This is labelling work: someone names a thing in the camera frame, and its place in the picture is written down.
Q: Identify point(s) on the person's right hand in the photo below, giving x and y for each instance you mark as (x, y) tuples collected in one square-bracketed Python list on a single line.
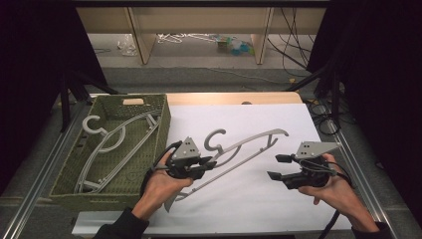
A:
[(338, 192)]

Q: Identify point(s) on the grey plastic clothes hanger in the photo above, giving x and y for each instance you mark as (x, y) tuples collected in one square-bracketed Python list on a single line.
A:
[(247, 140), (99, 132)]

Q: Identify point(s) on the black metal stand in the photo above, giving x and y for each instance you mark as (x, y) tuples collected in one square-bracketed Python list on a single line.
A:
[(64, 106), (335, 99)]

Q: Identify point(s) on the aluminium rail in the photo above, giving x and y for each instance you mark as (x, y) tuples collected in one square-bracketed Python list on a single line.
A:
[(42, 176), (360, 182)]

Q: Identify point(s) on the pile of coloured toys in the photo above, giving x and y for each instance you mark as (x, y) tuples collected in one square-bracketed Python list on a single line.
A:
[(237, 46)]

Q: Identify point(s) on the black curtain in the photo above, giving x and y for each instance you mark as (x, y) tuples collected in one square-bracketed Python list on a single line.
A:
[(26, 66), (381, 66)]

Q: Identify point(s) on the clear plastic bag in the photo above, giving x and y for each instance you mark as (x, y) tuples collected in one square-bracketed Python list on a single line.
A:
[(127, 46)]

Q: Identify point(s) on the pile of white hangers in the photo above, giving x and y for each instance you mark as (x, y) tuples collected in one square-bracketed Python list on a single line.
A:
[(166, 38)]

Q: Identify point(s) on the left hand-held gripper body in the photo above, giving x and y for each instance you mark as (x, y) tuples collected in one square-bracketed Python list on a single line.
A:
[(185, 152)]

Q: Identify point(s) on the light wooden shelf unit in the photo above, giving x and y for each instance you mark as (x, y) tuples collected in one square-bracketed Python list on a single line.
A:
[(199, 20)]

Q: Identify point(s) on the green woven basket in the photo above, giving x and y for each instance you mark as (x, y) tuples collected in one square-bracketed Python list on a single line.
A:
[(139, 172)]

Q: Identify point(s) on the person's left hand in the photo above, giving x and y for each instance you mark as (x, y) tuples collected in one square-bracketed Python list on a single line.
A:
[(161, 186)]

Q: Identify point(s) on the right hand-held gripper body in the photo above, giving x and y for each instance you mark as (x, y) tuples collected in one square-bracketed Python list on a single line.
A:
[(313, 149)]

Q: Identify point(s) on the white paper sheet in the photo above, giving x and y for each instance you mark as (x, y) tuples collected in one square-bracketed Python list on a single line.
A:
[(239, 199)]

